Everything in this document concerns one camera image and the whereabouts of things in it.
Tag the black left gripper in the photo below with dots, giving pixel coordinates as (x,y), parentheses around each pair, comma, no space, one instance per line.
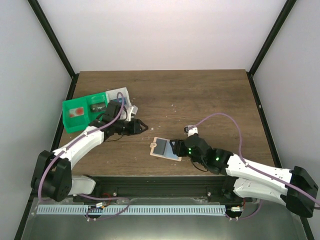
(135,128)

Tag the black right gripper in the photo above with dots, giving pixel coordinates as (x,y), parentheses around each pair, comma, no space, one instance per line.
(179,147)

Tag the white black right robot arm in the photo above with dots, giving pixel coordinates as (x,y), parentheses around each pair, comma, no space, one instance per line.
(293,188)

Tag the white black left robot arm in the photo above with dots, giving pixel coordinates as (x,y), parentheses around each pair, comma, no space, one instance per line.
(52,176)

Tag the dark card in holder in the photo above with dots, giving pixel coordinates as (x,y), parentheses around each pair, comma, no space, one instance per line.
(160,147)

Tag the blue credit card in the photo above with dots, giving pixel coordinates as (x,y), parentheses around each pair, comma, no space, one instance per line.
(121,100)

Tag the black vip card in bin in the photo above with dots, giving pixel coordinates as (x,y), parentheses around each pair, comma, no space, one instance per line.
(98,107)

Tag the white red card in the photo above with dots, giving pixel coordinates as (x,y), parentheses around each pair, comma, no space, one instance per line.
(76,112)

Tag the white plastic bin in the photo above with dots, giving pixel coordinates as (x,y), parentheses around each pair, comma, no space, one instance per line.
(120,93)

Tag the green plastic bin middle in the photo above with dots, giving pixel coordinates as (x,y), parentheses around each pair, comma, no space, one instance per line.
(95,98)

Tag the green plastic bin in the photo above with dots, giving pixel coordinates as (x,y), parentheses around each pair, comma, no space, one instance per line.
(95,98)
(76,124)

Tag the green plastic bin left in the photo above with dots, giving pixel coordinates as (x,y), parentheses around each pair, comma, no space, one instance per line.
(76,124)

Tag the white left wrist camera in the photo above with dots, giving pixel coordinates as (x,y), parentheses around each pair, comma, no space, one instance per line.
(131,112)

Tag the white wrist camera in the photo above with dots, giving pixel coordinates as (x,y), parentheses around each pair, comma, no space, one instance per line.
(131,112)
(190,130)

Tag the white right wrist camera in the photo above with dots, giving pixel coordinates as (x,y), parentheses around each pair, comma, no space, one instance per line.
(190,130)

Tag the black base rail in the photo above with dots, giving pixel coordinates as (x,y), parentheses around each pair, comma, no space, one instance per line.
(215,189)

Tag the light blue slotted cable duct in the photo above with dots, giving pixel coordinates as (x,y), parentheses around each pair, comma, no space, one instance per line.
(199,210)

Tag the metal base plate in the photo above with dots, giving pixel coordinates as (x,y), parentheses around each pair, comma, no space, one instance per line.
(271,222)

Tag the black frame post left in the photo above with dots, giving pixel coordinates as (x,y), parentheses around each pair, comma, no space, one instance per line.
(44,22)

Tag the black frame post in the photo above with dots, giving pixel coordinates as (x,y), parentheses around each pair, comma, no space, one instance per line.
(276,27)
(44,22)

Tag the black frame post right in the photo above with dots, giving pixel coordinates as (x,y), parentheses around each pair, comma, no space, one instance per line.
(276,27)

